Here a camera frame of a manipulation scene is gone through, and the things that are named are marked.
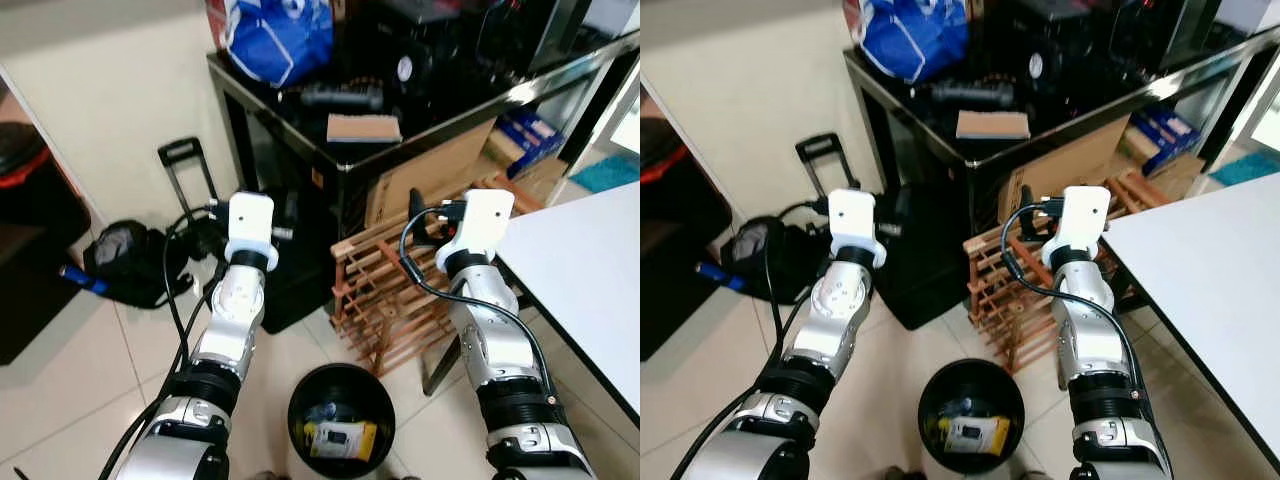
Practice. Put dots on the brown flat box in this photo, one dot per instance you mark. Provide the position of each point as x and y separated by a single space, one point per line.
992 125
364 128

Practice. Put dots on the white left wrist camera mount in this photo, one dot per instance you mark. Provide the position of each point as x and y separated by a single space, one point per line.
852 215
250 220

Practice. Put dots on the white table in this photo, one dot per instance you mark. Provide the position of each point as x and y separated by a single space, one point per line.
580 270
1210 270

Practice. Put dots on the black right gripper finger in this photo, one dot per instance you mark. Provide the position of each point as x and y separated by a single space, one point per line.
421 215
1032 225

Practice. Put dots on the black round rubbish bin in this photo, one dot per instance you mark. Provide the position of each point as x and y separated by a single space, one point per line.
340 385
970 380

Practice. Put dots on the black cylinder device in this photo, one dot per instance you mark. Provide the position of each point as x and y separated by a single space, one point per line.
972 95
340 96

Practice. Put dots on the black backpack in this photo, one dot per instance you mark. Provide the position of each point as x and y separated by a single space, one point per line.
125 260
760 255

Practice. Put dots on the brown cardboard box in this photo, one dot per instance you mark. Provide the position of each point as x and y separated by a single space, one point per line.
1060 175
430 180

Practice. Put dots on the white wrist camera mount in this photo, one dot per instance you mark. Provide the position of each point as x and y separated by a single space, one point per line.
250 220
1082 215
482 225
852 215

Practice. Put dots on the blue stick object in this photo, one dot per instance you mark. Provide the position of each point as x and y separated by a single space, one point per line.
82 280
720 277

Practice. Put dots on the black glass cabinet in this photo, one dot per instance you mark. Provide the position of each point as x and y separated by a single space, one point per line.
930 150
300 160

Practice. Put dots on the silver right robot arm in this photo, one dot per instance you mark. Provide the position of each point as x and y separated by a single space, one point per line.
1092 340
500 350

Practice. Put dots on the blue plastic bag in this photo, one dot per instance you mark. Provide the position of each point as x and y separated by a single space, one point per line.
910 35
275 35

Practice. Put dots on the dark low furniture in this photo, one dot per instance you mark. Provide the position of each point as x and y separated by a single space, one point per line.
35 260
675 260

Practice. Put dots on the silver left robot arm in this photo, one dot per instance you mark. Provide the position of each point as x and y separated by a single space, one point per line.
838 310
232 320

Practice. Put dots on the blue printed box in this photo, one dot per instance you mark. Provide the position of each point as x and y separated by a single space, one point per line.
530 135
1165 130

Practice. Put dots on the black appliance with gauge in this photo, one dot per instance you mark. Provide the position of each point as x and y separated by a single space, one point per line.
450 40
1090 35

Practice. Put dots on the yellow packet trash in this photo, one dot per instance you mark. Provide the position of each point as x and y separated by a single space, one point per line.
978 436
345 440

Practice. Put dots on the black suitcase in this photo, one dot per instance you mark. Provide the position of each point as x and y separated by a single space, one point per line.
300 280

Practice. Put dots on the teal floor mat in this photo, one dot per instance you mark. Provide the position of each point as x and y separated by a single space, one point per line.
1245 165
608 172

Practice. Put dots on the wooden slatted rack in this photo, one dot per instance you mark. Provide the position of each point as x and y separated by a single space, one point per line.
1010 300
385 300

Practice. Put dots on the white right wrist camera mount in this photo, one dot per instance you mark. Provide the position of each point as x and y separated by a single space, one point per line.
482 225
1082 215

